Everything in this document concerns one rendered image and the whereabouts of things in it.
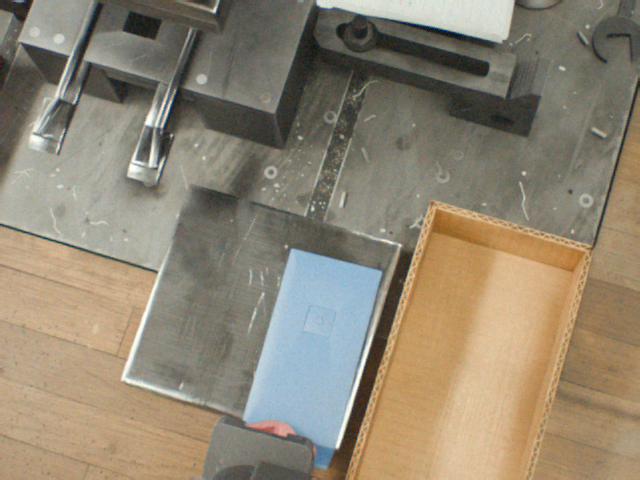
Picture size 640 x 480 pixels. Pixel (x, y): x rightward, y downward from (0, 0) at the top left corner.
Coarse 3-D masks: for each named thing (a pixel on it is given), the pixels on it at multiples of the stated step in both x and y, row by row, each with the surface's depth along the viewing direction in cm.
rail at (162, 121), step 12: (192, 36) 94; (192, 48) 94; (180, 60) 94; (180, 72) 93; (168, 96) 93; (180, 96) 95; (168, 108) 93; (156, 120) 93; (168, 120) 93; (168, 132) 94
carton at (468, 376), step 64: (448, 256) 98; (512, 256) 98; (576, 256) 93; (448, 320) 97; (512, 320) 96; (384, 384) 93; (448, 384) 95; (512, 384) 95; (384, 448) 94; (448, 448) 94; (512, 448) 94
